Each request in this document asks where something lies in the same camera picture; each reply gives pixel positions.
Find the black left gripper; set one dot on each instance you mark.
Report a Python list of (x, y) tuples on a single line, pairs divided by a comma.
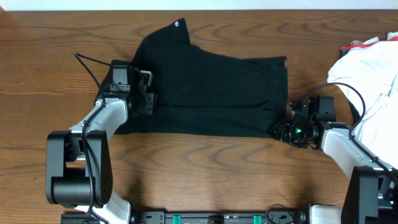
[(150, 103)]

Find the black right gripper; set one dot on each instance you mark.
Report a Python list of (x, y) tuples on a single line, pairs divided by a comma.
[(283, 132)]

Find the white clothes pile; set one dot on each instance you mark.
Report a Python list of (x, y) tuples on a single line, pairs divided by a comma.
[(372, 72)]

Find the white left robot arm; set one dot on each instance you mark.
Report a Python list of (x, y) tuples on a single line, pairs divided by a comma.
[(78, 165)]

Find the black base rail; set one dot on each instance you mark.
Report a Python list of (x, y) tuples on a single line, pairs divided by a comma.
[(275, 214)]

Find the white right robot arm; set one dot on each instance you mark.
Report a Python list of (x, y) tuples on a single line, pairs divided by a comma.
[(372, 192)]

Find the black t-shirt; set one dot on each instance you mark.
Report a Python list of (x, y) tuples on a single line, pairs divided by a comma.
[(199, 92)]

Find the red and white garment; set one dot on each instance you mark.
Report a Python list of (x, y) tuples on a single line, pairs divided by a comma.
[(356, 44)]

